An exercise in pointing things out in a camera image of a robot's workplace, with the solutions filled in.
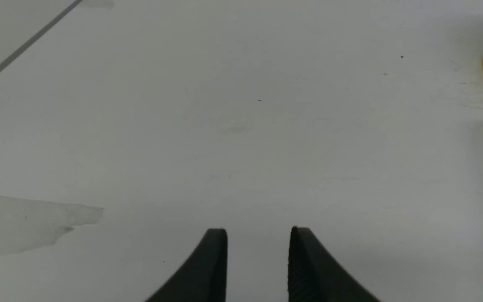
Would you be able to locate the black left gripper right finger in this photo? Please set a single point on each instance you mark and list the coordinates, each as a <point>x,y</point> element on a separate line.
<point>315,276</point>

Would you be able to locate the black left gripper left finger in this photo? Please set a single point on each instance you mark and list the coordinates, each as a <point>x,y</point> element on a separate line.
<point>203,276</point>

